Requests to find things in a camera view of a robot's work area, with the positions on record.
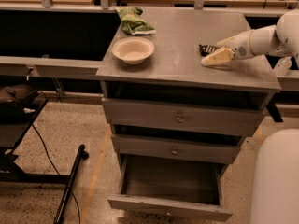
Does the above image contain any open bottom grey drawer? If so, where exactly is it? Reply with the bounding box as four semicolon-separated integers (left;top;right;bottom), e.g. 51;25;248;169
108;156;232;222

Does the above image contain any green chip bag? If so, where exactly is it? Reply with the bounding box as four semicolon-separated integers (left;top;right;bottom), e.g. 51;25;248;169
117;7;156;35

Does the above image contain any clear sanitizer bottle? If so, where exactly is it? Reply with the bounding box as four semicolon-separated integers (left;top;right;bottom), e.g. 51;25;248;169
274;57;292;76

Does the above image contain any black floor cable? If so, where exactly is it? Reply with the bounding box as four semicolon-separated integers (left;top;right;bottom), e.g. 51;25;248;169
31;123;82;224

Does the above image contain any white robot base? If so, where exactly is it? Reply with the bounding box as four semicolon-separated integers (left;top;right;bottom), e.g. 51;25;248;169
249;129;299;224

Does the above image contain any top grey drawer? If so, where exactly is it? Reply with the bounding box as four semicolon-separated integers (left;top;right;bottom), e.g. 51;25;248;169
102;98;263;136

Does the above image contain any grey bench rail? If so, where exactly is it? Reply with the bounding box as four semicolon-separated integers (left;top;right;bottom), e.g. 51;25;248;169
0;56;103;80

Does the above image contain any black cart with bag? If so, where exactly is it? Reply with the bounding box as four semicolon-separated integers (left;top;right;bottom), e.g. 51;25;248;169
0;83;89;224

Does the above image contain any dark rxbar chocolate bar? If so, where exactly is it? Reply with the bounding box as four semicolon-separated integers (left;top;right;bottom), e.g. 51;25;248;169
199;45;218;57

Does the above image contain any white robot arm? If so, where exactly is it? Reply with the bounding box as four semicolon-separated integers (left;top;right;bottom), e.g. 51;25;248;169
201;9;299;66

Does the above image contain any white paper bowl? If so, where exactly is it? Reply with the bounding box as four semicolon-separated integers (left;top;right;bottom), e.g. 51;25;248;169
112;37;154;65

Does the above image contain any grey wooden drawer cabinet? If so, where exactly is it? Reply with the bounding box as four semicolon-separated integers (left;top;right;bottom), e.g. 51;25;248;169
96;6;282;170

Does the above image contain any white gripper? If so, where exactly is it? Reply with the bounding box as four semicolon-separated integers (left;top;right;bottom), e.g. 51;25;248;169
201;30;253;66

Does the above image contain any middle grey drawer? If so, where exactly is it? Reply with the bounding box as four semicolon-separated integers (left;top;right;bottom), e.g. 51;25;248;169
112;134;240;164

